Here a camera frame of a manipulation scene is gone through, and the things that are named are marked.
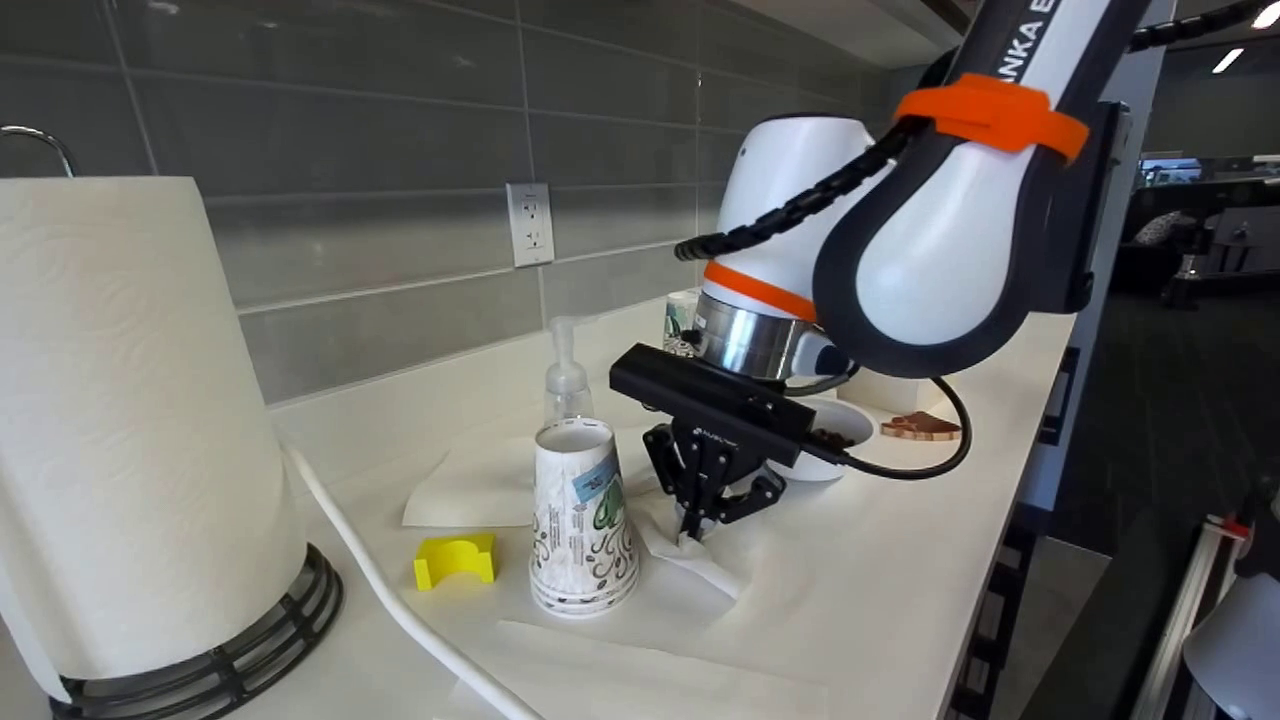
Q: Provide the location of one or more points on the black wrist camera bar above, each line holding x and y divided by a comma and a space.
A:
712, 393

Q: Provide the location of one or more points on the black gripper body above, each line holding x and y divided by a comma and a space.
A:
712, 446

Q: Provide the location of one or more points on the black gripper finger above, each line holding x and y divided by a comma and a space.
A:
747, 497
678, 475

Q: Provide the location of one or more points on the patterned paper cup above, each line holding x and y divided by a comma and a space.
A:
681, 322

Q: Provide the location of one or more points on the single printed paper cup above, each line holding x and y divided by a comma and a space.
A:
587, 527

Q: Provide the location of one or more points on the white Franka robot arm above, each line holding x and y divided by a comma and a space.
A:
935, 253

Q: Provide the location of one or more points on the paper towel roll on holder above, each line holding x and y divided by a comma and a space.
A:
266, 644

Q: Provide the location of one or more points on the dark base cabinet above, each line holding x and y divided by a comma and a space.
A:
1013, 533

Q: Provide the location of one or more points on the brown pretzel-shaped object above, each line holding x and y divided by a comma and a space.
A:
922, 425

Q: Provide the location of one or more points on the white paper towel roll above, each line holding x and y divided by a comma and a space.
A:
123, 425

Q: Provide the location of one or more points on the computer monitor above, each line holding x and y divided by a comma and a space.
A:
1169, 169

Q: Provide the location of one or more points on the yellow plastic piece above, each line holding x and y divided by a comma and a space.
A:
452, 562

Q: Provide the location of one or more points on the clear plastic bottle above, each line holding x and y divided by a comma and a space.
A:
565, 383

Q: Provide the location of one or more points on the grey rounded object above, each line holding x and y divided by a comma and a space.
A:
1233, 654

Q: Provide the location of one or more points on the white wall outlet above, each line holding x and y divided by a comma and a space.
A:
529, 224

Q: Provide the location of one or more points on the white bowl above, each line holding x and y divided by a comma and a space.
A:
842, 433

